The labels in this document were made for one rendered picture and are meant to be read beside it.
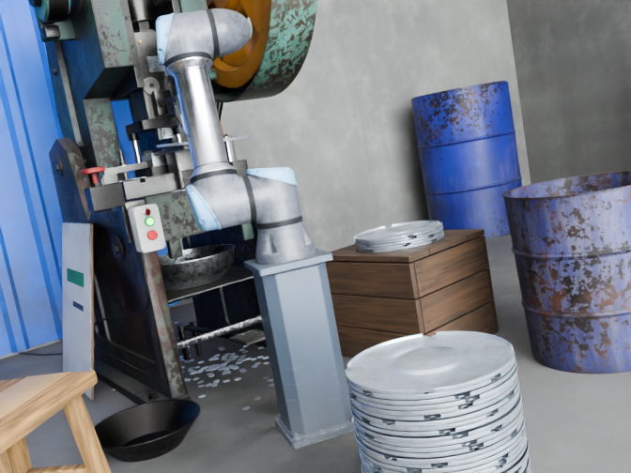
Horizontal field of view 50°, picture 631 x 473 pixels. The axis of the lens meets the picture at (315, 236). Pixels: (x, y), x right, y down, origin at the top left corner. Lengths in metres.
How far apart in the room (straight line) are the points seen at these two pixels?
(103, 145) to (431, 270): 1.24
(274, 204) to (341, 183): 2.60
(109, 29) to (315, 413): 1.33
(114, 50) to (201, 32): 0.62
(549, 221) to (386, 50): 2.88
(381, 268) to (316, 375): 0.50
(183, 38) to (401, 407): 1.03
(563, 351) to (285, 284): 0.78
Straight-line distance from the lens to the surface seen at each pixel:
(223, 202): 1.62
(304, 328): 1.67
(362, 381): 1.17
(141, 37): 2.39
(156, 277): 2.10
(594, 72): 5.06
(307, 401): 1.72
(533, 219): 1.88
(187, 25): 1.74
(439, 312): 2.11
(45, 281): 3.47
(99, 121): 2.56
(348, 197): 4.25
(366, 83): 4.42
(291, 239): 1.64
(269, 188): 1.64
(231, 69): 2.66
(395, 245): 2.12
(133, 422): 2.07
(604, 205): 1.84
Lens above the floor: 0.72
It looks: 8 degrees down
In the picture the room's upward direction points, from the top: 10 degrees counter-clockwise
